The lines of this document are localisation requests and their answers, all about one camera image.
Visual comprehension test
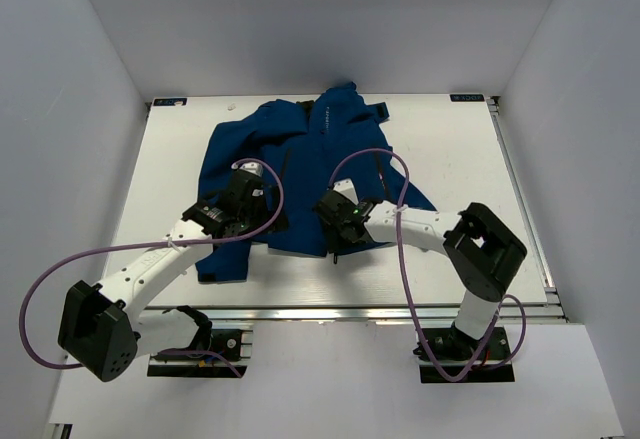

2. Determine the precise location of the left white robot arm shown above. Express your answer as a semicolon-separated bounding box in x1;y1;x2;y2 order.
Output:
58;159;284;382

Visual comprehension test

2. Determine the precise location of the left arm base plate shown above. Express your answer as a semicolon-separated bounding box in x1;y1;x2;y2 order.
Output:
146;310;257;379

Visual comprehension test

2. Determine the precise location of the right blue corner label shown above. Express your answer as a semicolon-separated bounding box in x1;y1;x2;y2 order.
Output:
449;93;485;103

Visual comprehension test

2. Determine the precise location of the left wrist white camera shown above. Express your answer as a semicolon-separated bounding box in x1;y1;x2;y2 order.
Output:
231;159;264;177

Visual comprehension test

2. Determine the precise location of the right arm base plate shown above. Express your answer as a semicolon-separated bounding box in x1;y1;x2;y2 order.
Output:
413;327;515;384

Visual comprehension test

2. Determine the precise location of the wrist white camera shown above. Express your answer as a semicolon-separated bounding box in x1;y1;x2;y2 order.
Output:
231;159;264;177
332;179;358;204

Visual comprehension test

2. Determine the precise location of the blue corner label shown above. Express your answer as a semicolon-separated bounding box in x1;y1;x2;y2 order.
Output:
449;93;485;103
152;97;187;107

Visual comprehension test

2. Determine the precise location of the blue and black jacket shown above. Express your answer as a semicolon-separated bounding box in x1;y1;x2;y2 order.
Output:
197;83;435;257

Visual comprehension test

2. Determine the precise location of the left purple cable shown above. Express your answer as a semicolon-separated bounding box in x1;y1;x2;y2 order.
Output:
18;157;286;378

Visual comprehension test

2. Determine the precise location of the aluminium front rail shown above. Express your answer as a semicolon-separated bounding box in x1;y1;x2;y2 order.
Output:
94;302;569;323

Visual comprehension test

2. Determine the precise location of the white front panel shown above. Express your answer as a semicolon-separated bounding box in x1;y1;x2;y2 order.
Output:
51;322;622;438

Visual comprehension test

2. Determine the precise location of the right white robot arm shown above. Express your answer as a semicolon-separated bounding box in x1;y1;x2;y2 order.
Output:
314;189;527;358

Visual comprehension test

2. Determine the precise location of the left blue corner label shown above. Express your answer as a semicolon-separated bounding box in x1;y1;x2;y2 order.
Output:
152;97;187;107

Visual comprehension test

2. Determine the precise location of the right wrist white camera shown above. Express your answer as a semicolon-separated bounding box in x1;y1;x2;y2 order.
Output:
332;179;358;204

